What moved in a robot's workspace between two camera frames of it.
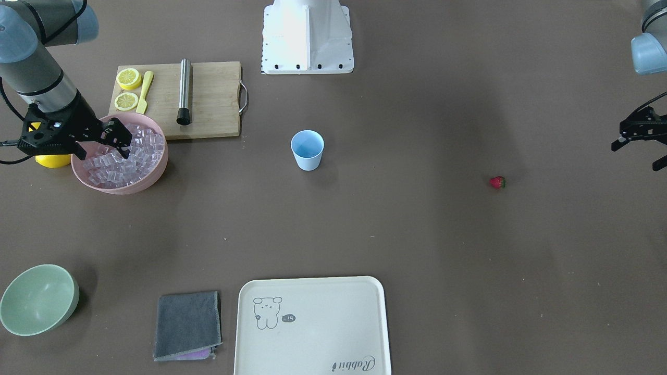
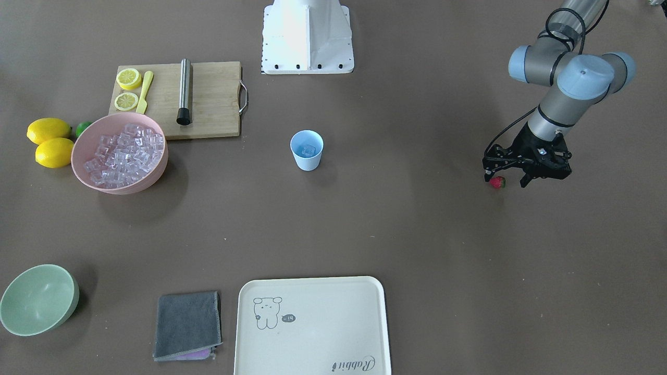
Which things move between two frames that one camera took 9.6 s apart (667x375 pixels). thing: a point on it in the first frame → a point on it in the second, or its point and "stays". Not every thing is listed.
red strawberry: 498,182 stays
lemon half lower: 126,101 stays
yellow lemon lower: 53,161 stays
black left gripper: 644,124 → 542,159
